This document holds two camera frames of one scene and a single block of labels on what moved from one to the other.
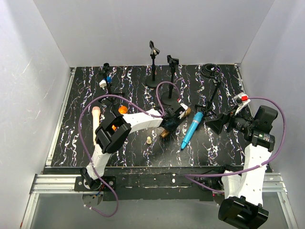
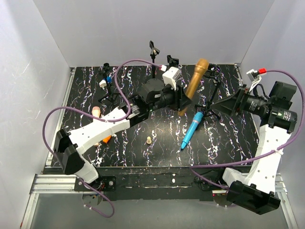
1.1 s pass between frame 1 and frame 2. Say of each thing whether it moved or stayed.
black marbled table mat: stayed
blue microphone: stayed
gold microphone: moved
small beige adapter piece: stayed
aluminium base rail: stayed
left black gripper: moved
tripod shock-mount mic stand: stayed
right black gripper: moved
